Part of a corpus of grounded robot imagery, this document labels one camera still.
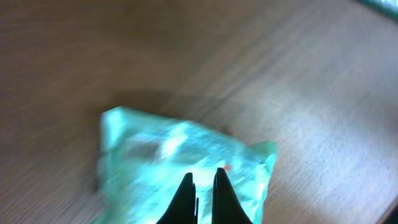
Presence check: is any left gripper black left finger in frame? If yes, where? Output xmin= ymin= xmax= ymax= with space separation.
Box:
xmin=157 ymin=172 xmax=199 ymax=224

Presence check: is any pale green wipes packet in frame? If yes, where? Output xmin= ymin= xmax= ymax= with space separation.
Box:
xmin=98 ymin=106 xmax=278 ymax=223

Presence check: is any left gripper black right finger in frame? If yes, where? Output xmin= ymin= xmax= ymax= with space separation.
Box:
xmin=211 ymin=168 xmax=252 ymax=224

